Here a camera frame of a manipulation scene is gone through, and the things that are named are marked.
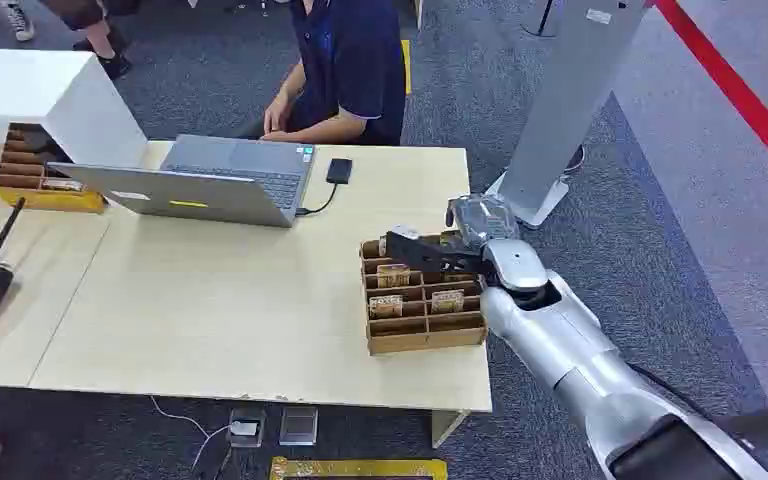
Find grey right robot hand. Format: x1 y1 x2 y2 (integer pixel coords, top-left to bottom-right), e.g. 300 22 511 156
383 193 550 296

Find grey metal stand column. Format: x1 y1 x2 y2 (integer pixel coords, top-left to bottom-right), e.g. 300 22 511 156
485 0 650 230

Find black external drive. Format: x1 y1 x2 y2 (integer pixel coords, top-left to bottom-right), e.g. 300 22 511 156
325 157 354 186

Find seated person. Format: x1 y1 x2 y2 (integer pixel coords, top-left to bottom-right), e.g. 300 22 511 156
251 0 407 147

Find pale desk leg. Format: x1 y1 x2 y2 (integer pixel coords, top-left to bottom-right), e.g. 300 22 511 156
430 409 472 450

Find person's right hand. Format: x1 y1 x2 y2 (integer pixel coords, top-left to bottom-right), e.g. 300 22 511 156
263 91 293 136

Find grey open laptop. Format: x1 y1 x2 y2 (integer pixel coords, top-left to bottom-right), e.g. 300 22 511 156
47 134 317 229

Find grey flat floor box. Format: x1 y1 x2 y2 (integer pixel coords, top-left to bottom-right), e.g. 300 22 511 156
278 405 320 447

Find red floor tape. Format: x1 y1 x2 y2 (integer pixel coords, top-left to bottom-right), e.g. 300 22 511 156
652 0 768 197

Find grey power adapter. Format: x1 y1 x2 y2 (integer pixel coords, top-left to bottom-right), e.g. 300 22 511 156
226 407 267 450

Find dark grey bar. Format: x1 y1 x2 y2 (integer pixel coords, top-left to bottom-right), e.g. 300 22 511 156
713 396 768 453

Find standing person's legs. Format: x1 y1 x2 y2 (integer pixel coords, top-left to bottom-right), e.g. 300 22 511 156
39 0 141 81

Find large white box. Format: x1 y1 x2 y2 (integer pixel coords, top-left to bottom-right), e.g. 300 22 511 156
0 48 149 170

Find wooden card box yellow base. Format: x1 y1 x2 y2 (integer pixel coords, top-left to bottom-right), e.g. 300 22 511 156
0 122 108 215

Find black white sneaker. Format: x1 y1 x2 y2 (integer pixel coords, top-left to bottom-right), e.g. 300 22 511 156
0 0 36 43

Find black drive cable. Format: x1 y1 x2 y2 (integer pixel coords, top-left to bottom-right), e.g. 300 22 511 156
295 183 340 218

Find black cable on floor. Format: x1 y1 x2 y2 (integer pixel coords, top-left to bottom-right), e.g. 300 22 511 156
519 0 559 39

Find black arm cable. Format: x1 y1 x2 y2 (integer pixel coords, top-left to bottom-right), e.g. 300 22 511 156
627 362 718 420

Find yellow floor frame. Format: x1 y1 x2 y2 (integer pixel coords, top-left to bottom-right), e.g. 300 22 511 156
269 456 449 480

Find white floor cable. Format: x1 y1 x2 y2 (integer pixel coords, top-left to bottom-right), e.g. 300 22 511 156
150 396 234 473

